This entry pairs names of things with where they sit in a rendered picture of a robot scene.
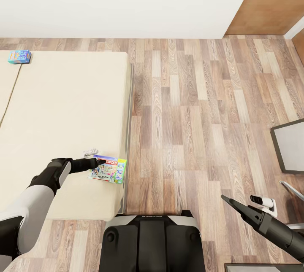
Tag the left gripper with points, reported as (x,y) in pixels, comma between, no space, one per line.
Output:
(87,164)

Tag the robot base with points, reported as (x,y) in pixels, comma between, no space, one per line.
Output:
(152,243)

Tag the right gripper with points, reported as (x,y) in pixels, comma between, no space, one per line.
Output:
(263,223)

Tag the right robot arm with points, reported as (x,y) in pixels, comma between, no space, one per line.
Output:
(263,220)

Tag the bed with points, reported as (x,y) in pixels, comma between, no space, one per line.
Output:
(55,106)

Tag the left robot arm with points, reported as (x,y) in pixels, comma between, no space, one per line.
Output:
(22,220)

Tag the board game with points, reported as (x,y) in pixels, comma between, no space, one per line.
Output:
(22,56)
(111,171)

